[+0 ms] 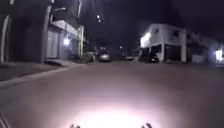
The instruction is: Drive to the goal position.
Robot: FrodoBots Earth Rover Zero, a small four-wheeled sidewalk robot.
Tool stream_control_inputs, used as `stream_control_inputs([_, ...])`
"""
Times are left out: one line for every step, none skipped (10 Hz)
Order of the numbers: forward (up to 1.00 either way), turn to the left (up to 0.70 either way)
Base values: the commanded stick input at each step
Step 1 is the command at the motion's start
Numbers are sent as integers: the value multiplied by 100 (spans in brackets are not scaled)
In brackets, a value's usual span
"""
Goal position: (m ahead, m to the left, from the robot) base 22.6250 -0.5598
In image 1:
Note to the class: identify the silver car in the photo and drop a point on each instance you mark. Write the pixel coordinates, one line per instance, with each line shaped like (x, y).
(104, 57)

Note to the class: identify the grey asphalt road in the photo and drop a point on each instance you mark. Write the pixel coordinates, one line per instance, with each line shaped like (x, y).
(126, 86)

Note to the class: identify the dark car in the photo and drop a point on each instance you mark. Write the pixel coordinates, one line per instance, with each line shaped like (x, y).
(150, 57)

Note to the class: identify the building with white shutters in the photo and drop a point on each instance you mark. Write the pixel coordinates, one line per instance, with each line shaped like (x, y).
(61, 40)

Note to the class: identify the robot's own part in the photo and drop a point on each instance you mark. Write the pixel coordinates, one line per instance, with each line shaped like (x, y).
(74, 126)
(146, 126)

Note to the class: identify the pole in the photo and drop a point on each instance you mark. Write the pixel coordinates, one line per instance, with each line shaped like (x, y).
(44, 33)

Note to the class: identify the grey pavement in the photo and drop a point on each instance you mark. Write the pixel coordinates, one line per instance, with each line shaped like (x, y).
(23, 68)

